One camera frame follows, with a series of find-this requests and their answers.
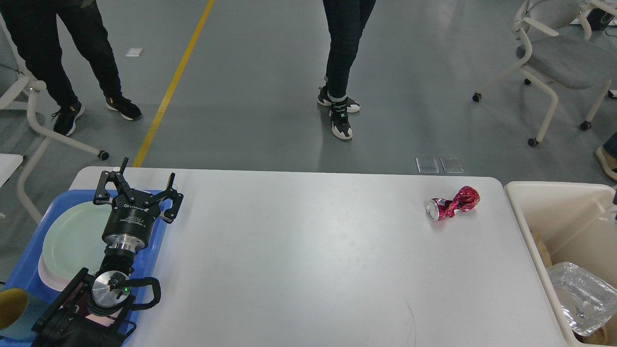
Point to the brown paper bag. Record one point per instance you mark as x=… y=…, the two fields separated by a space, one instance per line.
x=542 y=249
x=605 y=336

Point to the aluminium foil tray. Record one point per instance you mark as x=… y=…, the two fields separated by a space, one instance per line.
x=587 y=301

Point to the floor outlet plate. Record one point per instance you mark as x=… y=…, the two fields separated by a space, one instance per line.
x=427 y=165
x=452 y=165

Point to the green plate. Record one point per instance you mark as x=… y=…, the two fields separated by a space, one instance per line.
x=74 y=240

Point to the brown paper bag in bin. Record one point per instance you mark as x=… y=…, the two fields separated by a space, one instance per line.
x=605 y=336

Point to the red foil wrapper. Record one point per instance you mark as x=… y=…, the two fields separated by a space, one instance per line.
x=465 y=200

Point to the person in dark sneakers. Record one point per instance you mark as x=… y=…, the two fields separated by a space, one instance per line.
x=346 y=20

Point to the dark green mug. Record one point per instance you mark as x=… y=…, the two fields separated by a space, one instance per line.
x=19 y=311

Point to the standing person in black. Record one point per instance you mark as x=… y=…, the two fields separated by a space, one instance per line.
x=32 y=25

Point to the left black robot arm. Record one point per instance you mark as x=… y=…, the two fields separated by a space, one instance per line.
x=92 y=310

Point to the right floor outlet plate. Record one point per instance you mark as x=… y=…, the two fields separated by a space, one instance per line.
x=452 y=165

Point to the white paper scrap on floor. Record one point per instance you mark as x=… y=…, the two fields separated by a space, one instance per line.
x=134 y=52

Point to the blue plastic tray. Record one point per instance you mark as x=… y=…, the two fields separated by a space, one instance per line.
x=25 y=274

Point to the pink plate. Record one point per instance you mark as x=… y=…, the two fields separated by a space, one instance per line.
x=48 y=278

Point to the beige plastic bin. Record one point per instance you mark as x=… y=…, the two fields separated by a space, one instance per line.
x=577 y=223

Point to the white grey office chair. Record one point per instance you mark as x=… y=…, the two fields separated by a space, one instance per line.
x=555 y=42

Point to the left floor outlet plate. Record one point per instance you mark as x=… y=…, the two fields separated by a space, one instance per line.
x=427 y=165

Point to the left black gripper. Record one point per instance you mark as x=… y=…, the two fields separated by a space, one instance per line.
x=131 y=221

